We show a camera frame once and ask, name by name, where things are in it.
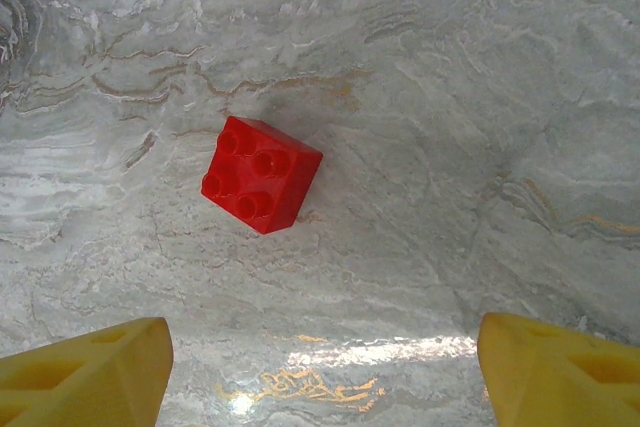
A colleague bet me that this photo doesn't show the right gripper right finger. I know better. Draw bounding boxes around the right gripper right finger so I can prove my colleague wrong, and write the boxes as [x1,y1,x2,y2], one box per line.
[477,311,640,427]

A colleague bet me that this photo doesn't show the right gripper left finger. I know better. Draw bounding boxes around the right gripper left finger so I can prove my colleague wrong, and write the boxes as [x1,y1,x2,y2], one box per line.
[0,316,175,427]

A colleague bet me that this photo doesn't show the small square red lego brick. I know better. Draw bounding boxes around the small square red lego brick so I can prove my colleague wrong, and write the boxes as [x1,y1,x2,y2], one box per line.
[200,115,324,236]

